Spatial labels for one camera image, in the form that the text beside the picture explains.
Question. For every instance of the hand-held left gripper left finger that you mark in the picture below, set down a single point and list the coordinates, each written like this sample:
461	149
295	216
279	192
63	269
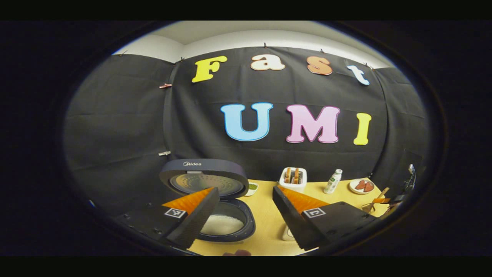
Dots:
196	219

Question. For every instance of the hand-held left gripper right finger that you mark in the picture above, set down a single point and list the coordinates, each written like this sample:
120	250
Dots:
292	219

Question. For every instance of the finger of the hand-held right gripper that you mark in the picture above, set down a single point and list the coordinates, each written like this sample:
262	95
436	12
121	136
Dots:
384	200

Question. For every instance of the wooden spoon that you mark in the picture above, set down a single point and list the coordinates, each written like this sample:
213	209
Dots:
382	191

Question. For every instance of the white rice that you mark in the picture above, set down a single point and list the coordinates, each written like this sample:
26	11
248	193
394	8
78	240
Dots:
225	225

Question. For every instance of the dark rice cooker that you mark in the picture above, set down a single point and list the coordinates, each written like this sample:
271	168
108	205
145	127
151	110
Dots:
200	169

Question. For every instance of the clear plastic container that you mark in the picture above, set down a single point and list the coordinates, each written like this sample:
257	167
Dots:
288	234

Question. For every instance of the red meat slice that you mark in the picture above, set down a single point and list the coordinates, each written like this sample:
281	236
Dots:
369	187
360	185

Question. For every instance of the white toaster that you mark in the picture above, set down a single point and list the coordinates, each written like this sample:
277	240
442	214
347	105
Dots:
293	186

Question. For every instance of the white round plate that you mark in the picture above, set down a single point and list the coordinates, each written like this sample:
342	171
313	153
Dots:
353	188

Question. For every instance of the bread slice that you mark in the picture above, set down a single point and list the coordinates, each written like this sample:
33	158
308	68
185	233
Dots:
296	176
287	175

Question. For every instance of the white divided grain dish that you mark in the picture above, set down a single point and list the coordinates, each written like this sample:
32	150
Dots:
252	188

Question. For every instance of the white green-label drink bottle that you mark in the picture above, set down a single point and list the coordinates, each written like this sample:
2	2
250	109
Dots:
332	182

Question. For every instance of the black backdrop cloth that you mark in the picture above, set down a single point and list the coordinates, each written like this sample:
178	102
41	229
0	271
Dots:
269	154

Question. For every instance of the silver cloth clip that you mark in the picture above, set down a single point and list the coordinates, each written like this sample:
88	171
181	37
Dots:
164	153

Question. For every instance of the pink cloth clip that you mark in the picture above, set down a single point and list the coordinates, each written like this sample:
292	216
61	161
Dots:
165	85

